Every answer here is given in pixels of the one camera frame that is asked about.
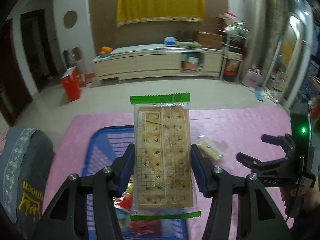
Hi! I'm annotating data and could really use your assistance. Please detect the red cartoon snack bag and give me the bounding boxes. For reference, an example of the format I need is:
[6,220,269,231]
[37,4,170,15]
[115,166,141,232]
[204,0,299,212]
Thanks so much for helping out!
[131,220,162,236]

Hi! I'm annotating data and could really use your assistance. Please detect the long cracker pack green ends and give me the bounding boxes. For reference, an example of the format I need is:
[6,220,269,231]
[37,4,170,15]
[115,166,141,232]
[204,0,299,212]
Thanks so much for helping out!
[130,93,201,221]

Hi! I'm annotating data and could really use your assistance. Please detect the person's right hand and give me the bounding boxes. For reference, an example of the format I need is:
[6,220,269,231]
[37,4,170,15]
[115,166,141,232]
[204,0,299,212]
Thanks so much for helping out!
[280,178,319,218]

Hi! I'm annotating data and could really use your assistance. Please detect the pink quilted tablecloth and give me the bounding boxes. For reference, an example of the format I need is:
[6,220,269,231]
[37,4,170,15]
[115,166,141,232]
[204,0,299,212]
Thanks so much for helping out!
[42,106,296,240]

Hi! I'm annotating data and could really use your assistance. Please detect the small white cracker pack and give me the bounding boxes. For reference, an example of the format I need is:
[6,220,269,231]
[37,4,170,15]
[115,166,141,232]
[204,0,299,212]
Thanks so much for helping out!
[197,134,224,162]

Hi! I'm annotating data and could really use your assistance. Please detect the pink gift bag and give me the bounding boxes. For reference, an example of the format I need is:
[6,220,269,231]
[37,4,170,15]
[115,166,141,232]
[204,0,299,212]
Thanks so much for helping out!
[241,64,263,88]

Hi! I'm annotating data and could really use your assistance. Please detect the blue plastic basket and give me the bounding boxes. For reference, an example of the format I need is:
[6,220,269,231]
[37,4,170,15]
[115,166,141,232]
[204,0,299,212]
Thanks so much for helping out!
[81,125,188,239]

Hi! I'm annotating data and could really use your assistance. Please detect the white metal shelf rack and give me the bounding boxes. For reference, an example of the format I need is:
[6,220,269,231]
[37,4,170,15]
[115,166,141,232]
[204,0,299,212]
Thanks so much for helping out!
[217,12,249,82]

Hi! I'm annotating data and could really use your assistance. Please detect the brown cardboard box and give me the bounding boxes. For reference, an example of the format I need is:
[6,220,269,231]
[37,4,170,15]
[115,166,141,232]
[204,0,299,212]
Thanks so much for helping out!
[196,31,223,49]

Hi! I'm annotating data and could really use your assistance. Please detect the green folded cloth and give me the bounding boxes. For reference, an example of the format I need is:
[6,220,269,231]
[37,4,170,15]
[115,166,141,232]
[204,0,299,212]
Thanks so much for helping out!
[176,41,203,48]

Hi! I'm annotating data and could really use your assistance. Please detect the red paper bag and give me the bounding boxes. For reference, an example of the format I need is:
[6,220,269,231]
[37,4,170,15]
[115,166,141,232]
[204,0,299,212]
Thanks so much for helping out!
[60,66,81,102]

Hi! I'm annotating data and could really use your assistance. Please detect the cream TV cabinet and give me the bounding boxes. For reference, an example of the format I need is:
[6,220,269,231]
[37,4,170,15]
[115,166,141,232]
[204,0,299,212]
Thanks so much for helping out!
[91,44,224,81]

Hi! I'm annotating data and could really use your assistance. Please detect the silver standing air conditioner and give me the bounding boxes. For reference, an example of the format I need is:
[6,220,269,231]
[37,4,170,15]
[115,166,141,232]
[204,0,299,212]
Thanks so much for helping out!
[244,0,266,69]

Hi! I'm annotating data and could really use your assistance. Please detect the blue plastic container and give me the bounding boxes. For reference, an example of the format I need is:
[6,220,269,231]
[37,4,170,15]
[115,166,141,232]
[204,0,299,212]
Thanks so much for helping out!
[164,36,177,46]

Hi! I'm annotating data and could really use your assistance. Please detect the pile of oranges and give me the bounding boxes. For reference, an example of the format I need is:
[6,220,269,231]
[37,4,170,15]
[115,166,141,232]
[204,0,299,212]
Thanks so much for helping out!
[98,46,113,55]

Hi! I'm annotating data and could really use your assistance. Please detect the yellow cloth covered TV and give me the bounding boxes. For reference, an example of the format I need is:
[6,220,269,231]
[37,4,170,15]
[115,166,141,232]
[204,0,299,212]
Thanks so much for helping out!
[116,0,206,27]

